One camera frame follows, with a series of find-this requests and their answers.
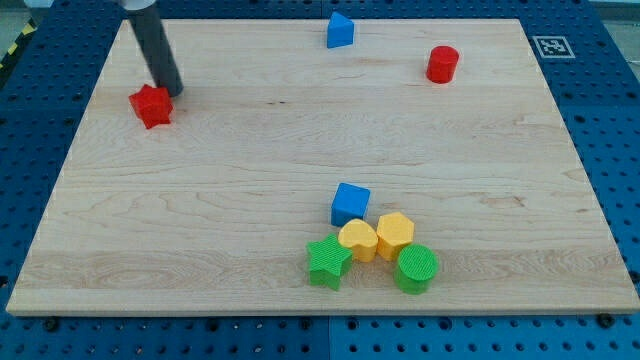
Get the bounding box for green star block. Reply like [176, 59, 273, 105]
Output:
[306, 234, 353, 291]

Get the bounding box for blue triangle block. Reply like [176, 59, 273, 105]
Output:
[326, 12, 355, 49]

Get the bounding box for red star block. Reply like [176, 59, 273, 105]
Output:
[128, 84, 173, 129]

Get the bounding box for blue cube block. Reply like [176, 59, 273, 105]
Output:
[330, 183, 371, 227]

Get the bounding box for yellow heart block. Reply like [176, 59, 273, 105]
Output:
[338, 219, 378, 262]

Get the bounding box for yellow hexagon block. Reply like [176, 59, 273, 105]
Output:
[376, 212, 415, 261]

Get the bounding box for wooden board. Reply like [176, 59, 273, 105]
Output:
[7, 19, 639, 317]

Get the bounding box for green cylinder block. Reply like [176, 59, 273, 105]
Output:
[394, 244, 439, 295]

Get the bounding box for red cylinder block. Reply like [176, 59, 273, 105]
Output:
[426, 45, 460, 84]

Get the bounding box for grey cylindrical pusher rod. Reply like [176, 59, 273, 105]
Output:
[116, 0, 183, 98]

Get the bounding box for white fiducial marker tag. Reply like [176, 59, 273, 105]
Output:
[532, 35, 575, 59]

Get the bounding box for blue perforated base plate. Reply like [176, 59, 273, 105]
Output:
[1, 0, 639, 359]

